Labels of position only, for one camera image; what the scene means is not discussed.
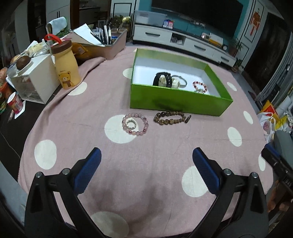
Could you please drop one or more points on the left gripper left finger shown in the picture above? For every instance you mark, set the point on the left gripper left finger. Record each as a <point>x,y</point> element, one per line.
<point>84,170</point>

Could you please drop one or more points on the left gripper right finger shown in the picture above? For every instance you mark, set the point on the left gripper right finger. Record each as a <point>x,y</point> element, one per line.
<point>208,169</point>

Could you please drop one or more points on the silver bangle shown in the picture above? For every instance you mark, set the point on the silver bangle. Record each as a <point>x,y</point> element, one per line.
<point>180,81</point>

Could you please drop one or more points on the black wrist watch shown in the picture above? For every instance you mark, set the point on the black wrist watch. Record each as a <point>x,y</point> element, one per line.
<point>157,76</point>

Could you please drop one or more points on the green jewelry box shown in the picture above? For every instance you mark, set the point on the green jewelry box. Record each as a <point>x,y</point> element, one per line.
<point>204,94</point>

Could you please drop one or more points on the pink polka dot cloth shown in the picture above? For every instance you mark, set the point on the pink polka dot cloth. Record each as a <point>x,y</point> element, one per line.
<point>145,186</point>

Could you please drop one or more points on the white plastic bag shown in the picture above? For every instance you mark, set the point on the white plastic bag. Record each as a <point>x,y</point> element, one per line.
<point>268,124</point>

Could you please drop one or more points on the yellow bear bottle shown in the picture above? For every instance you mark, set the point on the yellow bear bottle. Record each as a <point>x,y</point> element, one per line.
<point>66,64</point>

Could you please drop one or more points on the red cup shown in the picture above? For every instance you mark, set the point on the red cup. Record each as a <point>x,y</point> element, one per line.
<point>15,102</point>

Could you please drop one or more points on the white plastic box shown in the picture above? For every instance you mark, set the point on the white plastic box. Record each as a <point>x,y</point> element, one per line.
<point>37,81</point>

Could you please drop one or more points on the pink storage bin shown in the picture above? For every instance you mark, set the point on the pink storage bin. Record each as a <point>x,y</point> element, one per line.
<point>86,51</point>

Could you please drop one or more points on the white tv cabinet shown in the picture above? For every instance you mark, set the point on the white tv cabinet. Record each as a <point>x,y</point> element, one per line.
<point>174,39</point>

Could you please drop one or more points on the white paper sheet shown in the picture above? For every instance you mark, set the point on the white paper sheet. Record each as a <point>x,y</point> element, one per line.
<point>83,35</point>

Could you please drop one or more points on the black television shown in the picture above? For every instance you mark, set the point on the black television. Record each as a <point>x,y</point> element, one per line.
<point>220,15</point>

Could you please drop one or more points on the red chinese knot decoration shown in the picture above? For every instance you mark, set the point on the red chinese knot decoration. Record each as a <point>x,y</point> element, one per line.
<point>255,21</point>

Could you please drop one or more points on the clear plastic storage box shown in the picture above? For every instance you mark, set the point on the clear plastic storage box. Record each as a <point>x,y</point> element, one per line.
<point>149,18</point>

